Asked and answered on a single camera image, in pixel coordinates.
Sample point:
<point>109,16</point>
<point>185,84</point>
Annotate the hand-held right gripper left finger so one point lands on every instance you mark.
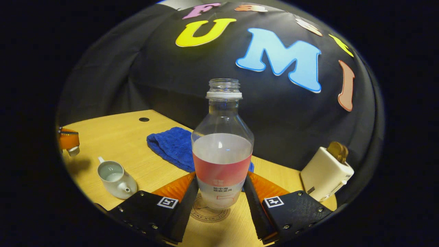
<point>187,209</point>

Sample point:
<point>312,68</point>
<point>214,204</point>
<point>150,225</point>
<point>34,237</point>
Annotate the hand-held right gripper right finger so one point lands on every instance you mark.
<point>253,209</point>

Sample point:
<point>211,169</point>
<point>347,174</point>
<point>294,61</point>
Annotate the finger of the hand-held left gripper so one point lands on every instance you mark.
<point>68,140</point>

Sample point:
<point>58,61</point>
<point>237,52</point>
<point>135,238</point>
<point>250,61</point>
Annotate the round wooden coaster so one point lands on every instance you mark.
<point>209,216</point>

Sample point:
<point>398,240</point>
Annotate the clear water bottle pink label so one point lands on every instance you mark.
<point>222,161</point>

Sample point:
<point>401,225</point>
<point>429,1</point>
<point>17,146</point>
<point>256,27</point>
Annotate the white ceramic teacup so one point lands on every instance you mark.
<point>118,183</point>

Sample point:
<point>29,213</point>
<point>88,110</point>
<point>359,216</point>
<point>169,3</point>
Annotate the blue towel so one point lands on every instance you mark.
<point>171,147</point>

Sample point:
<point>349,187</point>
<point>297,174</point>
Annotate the white toaster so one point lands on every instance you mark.
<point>324,176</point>

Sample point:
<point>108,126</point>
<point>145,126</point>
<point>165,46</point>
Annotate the brown toast slice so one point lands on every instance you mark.
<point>345,156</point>
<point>334,151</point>

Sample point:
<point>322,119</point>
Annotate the black backdrop cloth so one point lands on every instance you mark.
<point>164,82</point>

